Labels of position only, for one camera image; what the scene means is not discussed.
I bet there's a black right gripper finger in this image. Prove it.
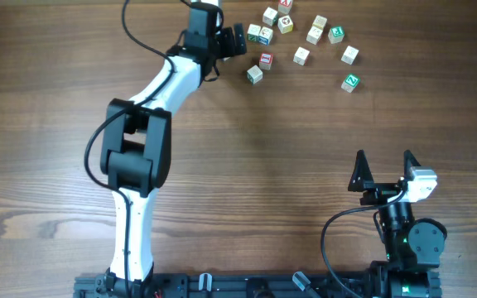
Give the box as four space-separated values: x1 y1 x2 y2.
403 150 421 180
348 150 374 192

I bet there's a wooden block red X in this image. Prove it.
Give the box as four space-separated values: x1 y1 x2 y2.
278 0 293 15

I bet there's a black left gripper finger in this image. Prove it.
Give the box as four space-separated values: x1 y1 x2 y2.
216 27 235 59
234 23 247 55

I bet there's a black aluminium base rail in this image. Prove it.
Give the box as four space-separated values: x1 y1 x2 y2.
74 269 443 298

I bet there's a wooden block number 4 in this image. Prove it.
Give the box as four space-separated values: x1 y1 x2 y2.
293 47 310 65

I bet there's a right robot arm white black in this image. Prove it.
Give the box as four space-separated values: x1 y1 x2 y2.
348 150 447 297

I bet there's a wooden block animal drawing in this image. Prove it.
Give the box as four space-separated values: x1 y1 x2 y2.
306 26 323 45

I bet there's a wooden block yellow side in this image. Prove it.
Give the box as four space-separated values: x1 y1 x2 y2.
312 15 328 31

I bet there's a wooden block green Z top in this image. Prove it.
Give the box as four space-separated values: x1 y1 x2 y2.
341 74 360 93

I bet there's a wooden block blue 2 side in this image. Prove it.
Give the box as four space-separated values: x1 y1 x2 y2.
258 26 273 46

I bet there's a wooden block green E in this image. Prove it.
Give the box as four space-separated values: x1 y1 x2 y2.
328 26 345 44

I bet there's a wooden block green Y side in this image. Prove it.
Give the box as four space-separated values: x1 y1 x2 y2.
247 65 263 84

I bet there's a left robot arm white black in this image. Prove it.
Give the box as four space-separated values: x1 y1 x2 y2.
98 1 247 297

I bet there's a wooden block green Z side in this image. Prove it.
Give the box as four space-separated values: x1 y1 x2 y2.
247 24 262 42

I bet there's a wooden block soccer ball yellow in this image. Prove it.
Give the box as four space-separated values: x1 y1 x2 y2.
277 15 293 34

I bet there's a wooden block red top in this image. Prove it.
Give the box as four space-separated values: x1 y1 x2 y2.
258 53 273 70

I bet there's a plain wooden block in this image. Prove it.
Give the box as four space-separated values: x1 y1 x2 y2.
341 46 359 65

